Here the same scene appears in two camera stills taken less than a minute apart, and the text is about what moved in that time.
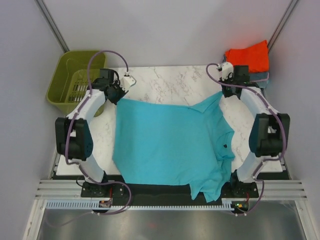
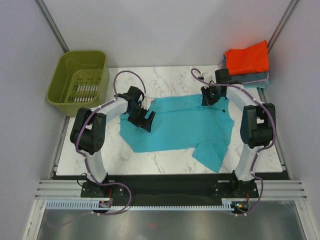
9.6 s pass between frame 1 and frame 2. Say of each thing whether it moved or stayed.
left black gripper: moved
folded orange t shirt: stayed
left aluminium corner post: stayed
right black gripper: moved
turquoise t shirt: moved
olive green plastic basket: stayed
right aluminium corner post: stayed
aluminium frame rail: stayed
